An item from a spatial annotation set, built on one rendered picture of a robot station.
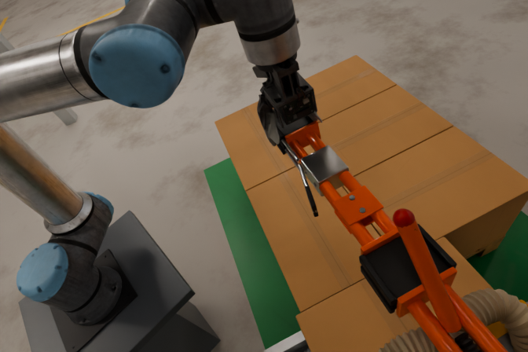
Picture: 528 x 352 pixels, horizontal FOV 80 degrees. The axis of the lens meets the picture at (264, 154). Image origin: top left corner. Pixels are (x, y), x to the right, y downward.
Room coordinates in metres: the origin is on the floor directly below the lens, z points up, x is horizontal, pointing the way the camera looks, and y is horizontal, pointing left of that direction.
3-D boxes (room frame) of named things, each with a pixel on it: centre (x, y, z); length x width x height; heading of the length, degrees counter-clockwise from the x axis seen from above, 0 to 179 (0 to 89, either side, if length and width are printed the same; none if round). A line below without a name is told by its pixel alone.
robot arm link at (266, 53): (0.46, -0.08, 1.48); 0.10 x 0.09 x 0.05; 96
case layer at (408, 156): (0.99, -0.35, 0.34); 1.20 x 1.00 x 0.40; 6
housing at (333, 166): (0.35, -0.09, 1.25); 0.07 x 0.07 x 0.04; 7
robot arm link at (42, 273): (0.59, 0.72, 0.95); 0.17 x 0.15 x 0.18; 160
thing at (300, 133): (0.49, -0.08, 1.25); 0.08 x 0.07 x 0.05; 7
